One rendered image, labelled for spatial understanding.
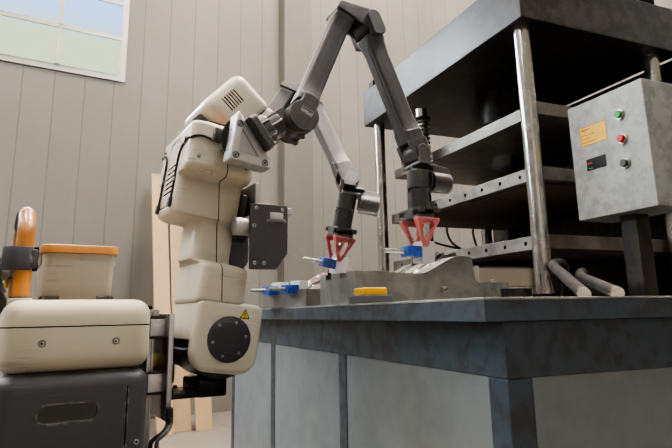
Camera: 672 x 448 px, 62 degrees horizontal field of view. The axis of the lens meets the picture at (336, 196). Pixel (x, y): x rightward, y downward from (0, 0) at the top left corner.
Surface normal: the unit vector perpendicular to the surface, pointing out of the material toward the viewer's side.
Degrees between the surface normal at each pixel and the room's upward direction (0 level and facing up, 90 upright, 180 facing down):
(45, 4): 90
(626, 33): 90
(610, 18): 90
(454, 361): 90
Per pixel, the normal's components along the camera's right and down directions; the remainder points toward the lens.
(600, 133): -0.92, -0.06
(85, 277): 0.51, -0.15
